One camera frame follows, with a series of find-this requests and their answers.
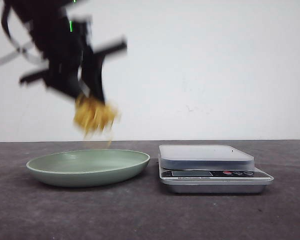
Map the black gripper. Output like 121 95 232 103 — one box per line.
1 0 128 103

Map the silver digital kitchen scale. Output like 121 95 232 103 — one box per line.
158 144 274 194

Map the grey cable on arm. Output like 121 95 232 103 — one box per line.
0 4 48 69

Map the yellow vermicelli noodle bundle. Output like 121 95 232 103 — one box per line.
73 93 121 149

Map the light green oval plate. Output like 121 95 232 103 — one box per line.
26 149 150 188

